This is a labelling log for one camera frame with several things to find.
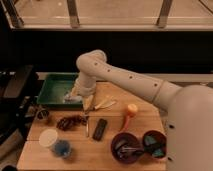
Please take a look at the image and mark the brown pine cone cluster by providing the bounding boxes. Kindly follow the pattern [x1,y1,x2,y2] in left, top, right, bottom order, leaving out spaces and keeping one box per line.
[56,115,86,131]

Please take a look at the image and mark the white plastic cup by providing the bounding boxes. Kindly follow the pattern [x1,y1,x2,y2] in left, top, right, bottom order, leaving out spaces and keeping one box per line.
[39,129,58,148]

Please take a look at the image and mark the green plastic tray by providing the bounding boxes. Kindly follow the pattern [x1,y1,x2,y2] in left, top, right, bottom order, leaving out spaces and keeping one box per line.
[37,73,83,109]

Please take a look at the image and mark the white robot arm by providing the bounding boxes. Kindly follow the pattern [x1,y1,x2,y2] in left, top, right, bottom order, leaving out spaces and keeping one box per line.
[75,50,213,171]

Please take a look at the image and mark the dark red bowl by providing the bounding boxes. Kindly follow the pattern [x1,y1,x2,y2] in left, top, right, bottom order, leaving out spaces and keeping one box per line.
[142,130,166,159]
[111,132,144,164]

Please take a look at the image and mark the black rectangular remote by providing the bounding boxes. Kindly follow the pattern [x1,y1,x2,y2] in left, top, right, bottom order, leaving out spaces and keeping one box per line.
[92,119,107,141]

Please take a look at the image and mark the blue plastic cup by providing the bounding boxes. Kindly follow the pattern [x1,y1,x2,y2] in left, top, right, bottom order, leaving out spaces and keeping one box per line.
[53,140,71,158]

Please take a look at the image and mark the dark red bowl right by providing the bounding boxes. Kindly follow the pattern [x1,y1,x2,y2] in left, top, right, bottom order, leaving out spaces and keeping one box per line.
[142,130,166,159]

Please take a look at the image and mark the dark utensils in bowl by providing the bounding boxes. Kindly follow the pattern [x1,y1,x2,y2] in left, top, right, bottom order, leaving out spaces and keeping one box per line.
[114,140,144,159]

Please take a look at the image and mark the dark red bowl left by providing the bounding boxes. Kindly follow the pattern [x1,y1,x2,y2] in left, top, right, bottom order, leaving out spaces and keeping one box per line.
[111,132,144,164]

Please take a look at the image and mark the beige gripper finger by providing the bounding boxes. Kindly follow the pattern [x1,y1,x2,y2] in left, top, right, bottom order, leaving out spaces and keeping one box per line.
[70,84,79,96]
[83,95,94,111]

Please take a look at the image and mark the thin metal tool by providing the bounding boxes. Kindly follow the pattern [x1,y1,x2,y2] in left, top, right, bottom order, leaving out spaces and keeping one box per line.
[85,115,89,137]

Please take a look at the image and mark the orange plastic carrot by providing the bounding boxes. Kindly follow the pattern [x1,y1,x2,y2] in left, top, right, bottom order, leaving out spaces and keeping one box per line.
[121,104,138,132]

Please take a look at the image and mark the small dark metal cup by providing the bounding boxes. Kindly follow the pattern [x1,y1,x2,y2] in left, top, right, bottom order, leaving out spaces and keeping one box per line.
[36,109,50,121]

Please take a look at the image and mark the teal object in bowl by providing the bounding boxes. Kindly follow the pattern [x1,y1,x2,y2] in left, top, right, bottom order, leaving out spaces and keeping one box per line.
[144,135,165,158]

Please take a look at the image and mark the black equipment at left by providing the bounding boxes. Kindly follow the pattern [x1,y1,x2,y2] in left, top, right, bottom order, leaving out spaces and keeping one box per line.
[0,65,38,145]

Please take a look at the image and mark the crumpled white plastic wrap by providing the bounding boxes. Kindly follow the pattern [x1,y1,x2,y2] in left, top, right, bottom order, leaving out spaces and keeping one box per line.
[64,94,82,103]

